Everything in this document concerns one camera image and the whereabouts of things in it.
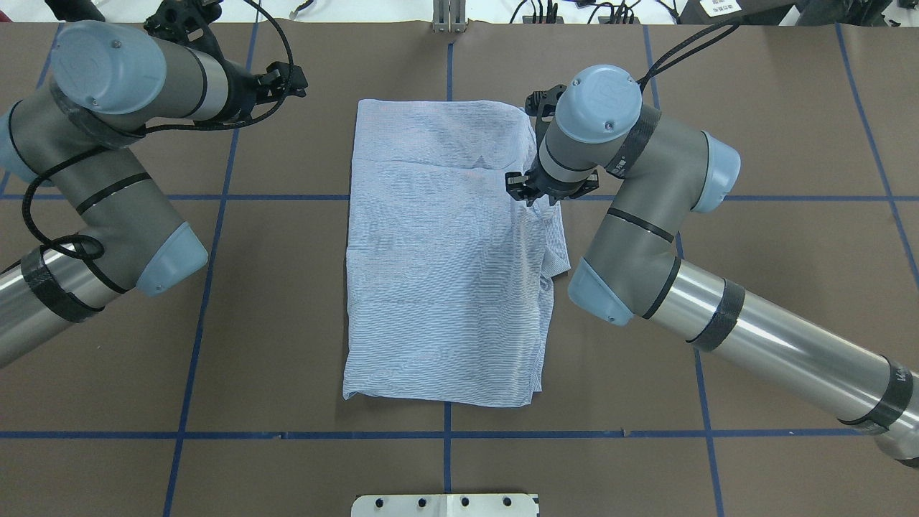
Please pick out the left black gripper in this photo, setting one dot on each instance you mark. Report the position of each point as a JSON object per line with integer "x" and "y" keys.
{"x": 242, "y": 87}

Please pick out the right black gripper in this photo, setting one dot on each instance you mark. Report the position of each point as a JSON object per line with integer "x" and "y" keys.
{"x": 554, "y": 188}

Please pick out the light blue striped shirt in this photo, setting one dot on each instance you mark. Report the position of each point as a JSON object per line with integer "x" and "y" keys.
{"x": 450, "y": 282}

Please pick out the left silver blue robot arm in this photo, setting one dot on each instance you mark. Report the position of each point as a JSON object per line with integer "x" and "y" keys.
{"x": 103, "y": 226}

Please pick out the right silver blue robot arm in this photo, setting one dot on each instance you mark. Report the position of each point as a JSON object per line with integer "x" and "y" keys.
{"x": 634, "y": 266}

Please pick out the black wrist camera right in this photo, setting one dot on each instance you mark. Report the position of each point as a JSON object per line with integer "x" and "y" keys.
{"x": 541, "y": 105}

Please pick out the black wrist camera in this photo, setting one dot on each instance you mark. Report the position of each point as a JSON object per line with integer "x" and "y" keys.
{"x": 541, "y": 105}
{"x": 179, "y": 18}

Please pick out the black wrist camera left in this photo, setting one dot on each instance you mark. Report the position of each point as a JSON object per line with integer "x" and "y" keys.
{"x": 179, "y": 18}

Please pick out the grey aluminium frame post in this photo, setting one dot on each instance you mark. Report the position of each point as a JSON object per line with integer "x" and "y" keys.
{"x": 449, "y": 16}

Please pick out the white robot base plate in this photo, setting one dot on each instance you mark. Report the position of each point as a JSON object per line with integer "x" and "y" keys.
{"x": 469, "y": 504}

